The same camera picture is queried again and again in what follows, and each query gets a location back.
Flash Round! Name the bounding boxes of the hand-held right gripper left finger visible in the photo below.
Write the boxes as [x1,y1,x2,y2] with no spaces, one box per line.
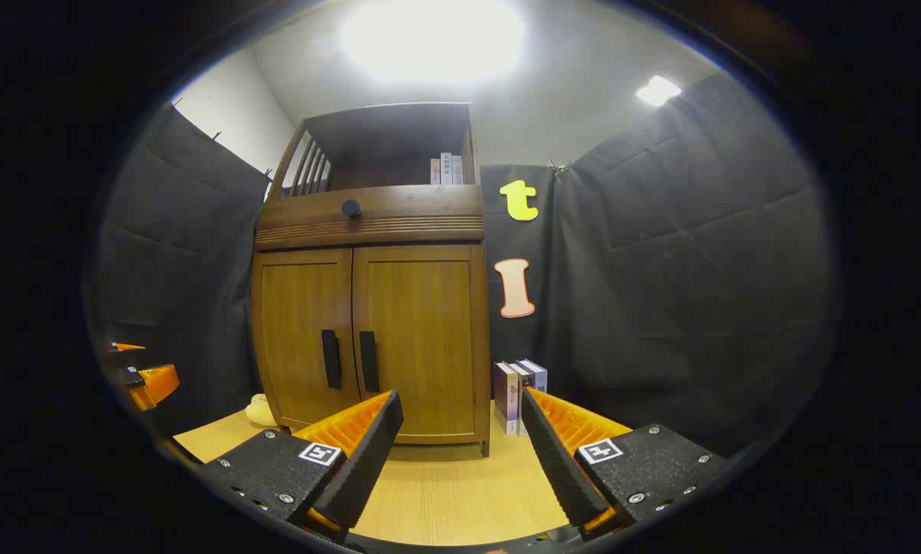
[199,389,405,539]

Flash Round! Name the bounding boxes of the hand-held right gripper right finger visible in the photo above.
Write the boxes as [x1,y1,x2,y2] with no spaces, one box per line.
[520,387,726,539]

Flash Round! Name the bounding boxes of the wooden cabinet door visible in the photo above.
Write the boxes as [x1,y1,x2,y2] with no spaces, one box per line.
[352,245,492,446]
[252,248,361,432]

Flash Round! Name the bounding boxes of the wooden double-door shoe cabinet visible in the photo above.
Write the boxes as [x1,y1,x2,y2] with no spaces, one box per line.
[250,102,493,459]

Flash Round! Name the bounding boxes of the wooden cabinet drawer black knob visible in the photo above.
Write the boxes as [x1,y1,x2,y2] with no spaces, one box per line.
[255,185,485,252]

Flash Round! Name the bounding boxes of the cream plush toy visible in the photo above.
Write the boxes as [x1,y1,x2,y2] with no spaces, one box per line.
[245,394,280,428]

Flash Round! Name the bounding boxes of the black backdrop cloth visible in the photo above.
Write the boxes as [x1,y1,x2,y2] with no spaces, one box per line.
[87,73,842,459]

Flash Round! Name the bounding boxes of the small ceiling light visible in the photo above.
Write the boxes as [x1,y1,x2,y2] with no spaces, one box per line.
[635,75,682,107]

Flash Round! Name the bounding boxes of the large ceiling light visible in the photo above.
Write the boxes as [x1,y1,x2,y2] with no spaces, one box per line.
[341,0,526,82]

